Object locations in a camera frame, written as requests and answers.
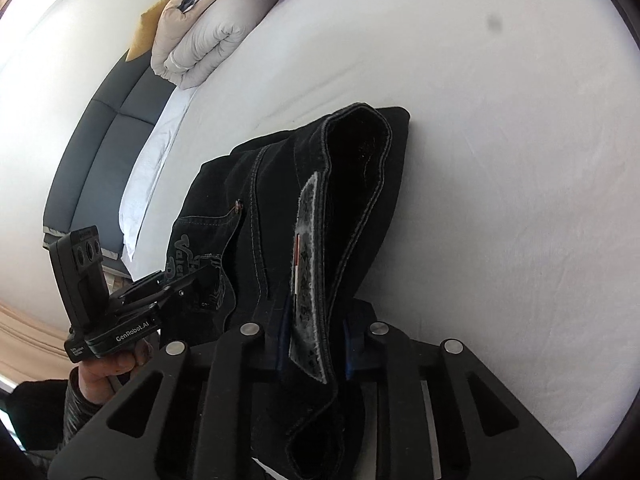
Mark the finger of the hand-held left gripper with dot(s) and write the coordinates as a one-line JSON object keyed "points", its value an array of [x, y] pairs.
{"points": [[165, 290]]}

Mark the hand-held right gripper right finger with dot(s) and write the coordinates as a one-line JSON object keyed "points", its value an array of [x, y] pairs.
{"points": [[351, 347]]}

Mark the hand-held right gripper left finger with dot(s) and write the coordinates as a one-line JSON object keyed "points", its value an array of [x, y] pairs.
{"points": [[250, 355]]}

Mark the black denim pants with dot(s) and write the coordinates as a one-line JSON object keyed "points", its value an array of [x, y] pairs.
{"points": [[345, 170]]}

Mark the person's left forearm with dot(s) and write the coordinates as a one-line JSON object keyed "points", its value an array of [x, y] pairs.
{"points": [[45, 410]]}

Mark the person's left hand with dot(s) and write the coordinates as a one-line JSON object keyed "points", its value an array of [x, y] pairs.
{"points": [[100, 377]]}

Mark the grey padded headboard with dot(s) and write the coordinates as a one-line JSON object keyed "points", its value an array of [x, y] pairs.
{"points": [[100, 160]]}

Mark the white bed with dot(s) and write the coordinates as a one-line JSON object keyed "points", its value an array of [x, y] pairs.
{"points": [[500, 160]]}

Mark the folded beige duvet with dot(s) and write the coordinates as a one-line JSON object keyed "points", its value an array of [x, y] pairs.
{"points": [[210, 35]]}

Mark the yellow pillow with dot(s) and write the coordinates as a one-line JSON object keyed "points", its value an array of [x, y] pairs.
{"points": [[150, 25]]}

